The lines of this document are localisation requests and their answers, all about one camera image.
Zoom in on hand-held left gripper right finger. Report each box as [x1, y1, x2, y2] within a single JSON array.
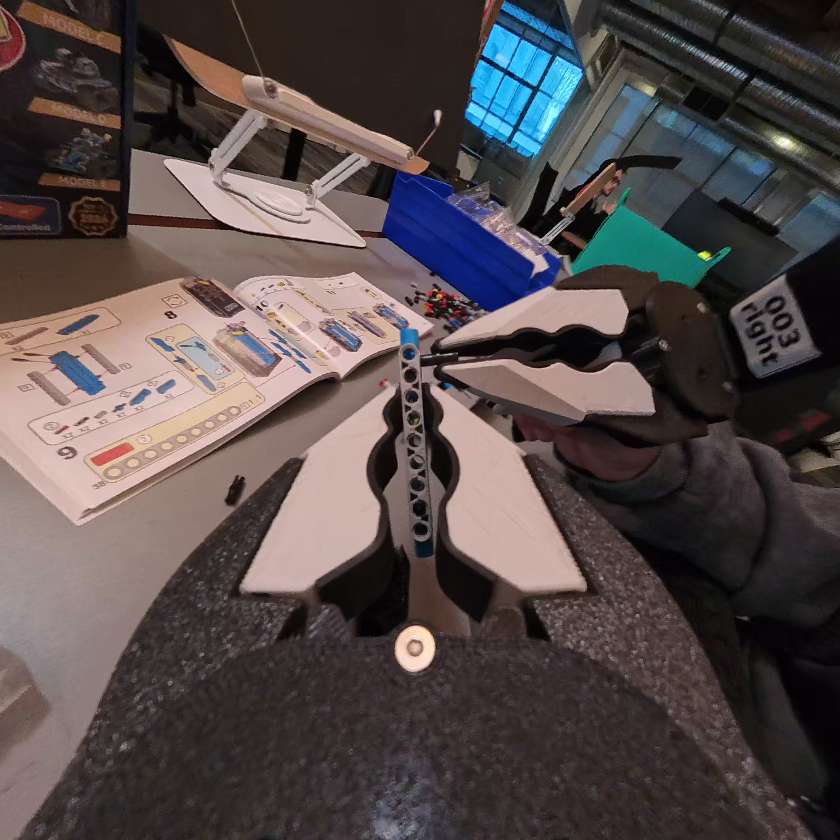
[[425, 385, 589, 599]]

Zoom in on person's right hand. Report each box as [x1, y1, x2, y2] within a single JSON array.
[[515, 413, 664, 484]]

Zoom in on blue plastic bin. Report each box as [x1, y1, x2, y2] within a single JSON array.
[[382, 172, 563, 311]]

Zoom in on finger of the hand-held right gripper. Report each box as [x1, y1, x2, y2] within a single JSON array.
[[435, 360, 657, 425], [436, 287, 632, 353]]

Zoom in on white wooden-top laptop stand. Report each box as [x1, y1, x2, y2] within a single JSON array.
[[164, 0, 441, 249]]

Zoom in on large black display screen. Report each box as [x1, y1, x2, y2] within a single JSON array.
[[663, 190, 798, 277]]

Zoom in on grey perforated building beam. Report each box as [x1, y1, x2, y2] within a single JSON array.
[[400, 344, 434, 542]]

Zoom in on open instruction booklet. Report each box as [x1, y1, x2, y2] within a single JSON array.
[[0, 274, 434, 526]]

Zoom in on black partition panel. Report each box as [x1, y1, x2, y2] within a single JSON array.
[[138, 0, 490, 172]]

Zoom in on blue perforated building beam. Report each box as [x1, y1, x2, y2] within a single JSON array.
[[399, 330, 435, 560]]

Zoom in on person's dark jacket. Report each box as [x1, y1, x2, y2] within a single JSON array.
[[722, 617, 840, 840]]

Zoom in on pile of clear plastic bags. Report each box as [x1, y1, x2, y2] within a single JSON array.
[[449, 185, 549, 263]]

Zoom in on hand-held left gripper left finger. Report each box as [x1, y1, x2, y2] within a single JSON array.
[[238, 385, 404, 601]]

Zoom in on pile of small building pieces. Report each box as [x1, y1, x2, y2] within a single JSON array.
[[406, 281, 490, 329]]

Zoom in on wooden laptop stand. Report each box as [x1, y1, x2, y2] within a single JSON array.
[[541, 164, 618, 244]]

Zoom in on dark blue toy set box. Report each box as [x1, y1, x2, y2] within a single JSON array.
[[0, 0, 137, 240]]

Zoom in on silver ventilation duct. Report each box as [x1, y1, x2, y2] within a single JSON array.
[[600, 0, 840, 132]]

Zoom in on teal felt bag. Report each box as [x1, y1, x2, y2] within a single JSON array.
[[571, 189, 732, 290]]

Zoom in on grey desk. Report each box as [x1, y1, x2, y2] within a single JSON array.
[[0, 150, 526, 840]]

